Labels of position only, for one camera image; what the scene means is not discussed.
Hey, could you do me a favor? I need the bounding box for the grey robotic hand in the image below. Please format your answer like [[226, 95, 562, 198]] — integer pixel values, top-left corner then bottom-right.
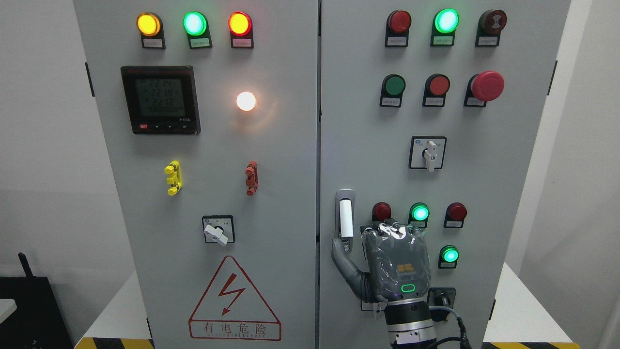
[[331, 220, 431, 303]]

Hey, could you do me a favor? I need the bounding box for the silver door latch handle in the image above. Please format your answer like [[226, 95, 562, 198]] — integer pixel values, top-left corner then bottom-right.
[[334, 188, 355, 254]]

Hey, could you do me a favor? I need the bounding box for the grey cabinet door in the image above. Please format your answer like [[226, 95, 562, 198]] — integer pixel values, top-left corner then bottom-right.
[[318, 0, 571, 349], [75, 0, 319, 349]]

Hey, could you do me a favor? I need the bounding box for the dark red indicator middle left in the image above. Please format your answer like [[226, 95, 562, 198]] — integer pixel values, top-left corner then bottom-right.
[[372, 202, 392, 228]]

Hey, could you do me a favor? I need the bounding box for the green lit indicator middle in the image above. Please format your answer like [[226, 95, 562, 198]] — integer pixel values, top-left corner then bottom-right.
[[408, 202, 430, 228]]

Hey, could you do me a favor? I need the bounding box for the green lit indicator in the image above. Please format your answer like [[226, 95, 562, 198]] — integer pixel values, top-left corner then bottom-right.
[[408, 202, 430, 228], [430, 8, 459, 47], [437, 245, 459, 269]]

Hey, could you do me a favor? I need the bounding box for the green lit indicator lower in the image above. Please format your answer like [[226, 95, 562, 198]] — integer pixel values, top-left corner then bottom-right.
[[437, 245, 459, 269]]

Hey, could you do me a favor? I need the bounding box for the dark red indicator middle right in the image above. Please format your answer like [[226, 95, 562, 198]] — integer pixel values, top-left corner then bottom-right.
[[443, 202, 467, 228]]

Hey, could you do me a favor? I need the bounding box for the red terminal connector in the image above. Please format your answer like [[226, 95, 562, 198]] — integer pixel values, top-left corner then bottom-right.
[[245, 161, 259, 196]]

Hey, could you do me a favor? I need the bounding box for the green push button upper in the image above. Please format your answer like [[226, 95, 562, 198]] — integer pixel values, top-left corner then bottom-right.
[[379, 74, 406, 108]]

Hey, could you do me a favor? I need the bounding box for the red electric hazard warning sticker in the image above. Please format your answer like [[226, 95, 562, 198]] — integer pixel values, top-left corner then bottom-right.
[[188, 255, 282, 341]]

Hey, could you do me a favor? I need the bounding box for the red push button upper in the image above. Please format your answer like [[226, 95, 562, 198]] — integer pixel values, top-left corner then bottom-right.
[[422, 74, 451, 108]]

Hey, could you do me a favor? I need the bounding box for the red emergency stop mushroom button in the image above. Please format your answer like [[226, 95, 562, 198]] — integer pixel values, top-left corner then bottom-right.
[[464, 70, 505, 108]]

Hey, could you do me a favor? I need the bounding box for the white glowing indicator light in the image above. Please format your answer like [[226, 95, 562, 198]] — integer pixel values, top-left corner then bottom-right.
[[235, 91, 257, 112]]

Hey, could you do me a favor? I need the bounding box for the yellow terminal connector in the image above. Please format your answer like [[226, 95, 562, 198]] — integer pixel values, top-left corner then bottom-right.
[[164, 160, 183, 196]]

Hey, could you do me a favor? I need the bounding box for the dark red indicator top row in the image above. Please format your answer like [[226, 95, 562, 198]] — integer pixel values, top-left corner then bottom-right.
[[385, 10, 412, 47]]

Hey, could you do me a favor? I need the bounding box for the green lit indicator top right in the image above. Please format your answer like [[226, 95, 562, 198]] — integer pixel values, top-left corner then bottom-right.
[[430, 8, 459, 47]]

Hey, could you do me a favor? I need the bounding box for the dark red buzzer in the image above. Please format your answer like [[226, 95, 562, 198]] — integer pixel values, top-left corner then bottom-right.
[[475, 10, 507, 47]]

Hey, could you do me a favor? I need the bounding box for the red-orange indicator light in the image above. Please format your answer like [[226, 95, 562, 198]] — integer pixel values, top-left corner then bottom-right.
[[228, 11, 254, 48]]

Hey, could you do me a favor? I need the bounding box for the black digital power meter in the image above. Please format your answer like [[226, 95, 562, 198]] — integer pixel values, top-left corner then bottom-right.
[[121, 65, 201, 135]]

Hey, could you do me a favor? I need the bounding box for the green indicator light top left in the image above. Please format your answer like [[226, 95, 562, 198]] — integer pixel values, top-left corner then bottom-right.
[[183, 11, 212, 49]]

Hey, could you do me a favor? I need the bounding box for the yellow indicator light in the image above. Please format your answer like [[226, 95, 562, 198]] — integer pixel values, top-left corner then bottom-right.
[[137, 13, 166, 49]]

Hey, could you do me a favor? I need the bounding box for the black box with antenna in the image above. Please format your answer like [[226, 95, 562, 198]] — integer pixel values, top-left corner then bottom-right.
[[0, 253, 74, 349]]

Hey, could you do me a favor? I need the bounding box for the white rotary switch lower right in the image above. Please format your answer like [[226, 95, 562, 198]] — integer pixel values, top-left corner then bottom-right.
[[359, 301, 387, 320]]

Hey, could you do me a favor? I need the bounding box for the white rotary switch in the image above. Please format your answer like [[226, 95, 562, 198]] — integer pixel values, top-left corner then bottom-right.
[[409, 136, 447, 172], [359, 301, 387, 320]]

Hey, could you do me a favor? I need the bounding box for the black selector knob switch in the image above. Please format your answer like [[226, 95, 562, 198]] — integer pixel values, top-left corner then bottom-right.
[[427, 287, 456, 322]]

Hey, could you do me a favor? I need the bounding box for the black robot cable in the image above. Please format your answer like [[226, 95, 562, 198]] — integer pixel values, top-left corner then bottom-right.
[[392, 305, 473, 349]]

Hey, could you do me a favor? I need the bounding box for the white rotary switch upper right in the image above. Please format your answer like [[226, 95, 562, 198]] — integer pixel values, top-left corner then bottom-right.
[[409, 136, 447, 172]]

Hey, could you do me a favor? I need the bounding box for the white rotary switch left door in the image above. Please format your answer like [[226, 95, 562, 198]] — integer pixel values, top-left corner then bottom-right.
[[201, 215, 235, 246]]

